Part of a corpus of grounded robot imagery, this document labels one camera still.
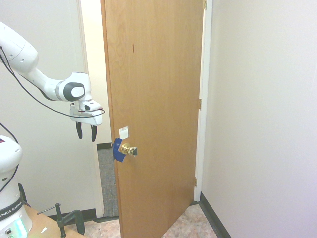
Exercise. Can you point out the white door frame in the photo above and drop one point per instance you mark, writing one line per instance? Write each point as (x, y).
(206, 62)

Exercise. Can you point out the black hallway baseboard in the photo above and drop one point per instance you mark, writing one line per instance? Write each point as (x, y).
(104, 146)

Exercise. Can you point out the blue tape patch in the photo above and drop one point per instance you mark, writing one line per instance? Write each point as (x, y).
(117, 152)

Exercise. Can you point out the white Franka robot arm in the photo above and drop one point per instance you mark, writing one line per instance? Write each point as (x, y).
(22, 57)

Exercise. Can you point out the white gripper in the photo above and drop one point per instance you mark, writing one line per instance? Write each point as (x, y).
(91, 119)

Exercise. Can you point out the brown wooden door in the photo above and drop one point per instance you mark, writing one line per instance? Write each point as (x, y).
(158, 86)

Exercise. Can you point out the small white paper scrap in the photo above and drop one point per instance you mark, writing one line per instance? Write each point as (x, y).
(44, 229)

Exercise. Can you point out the white sticker label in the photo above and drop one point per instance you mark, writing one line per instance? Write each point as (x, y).
(123, 132)

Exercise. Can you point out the brass door hinge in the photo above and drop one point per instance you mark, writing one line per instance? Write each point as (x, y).
(204, 4)
(199, 103)
(195, 181)

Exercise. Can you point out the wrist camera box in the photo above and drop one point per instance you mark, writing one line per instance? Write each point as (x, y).
(89, 106)

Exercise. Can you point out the brass door knob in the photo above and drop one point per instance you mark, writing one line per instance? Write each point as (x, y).
(124, 149)

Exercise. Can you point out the black C-clamp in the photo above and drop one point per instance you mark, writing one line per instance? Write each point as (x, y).
(77, 219)

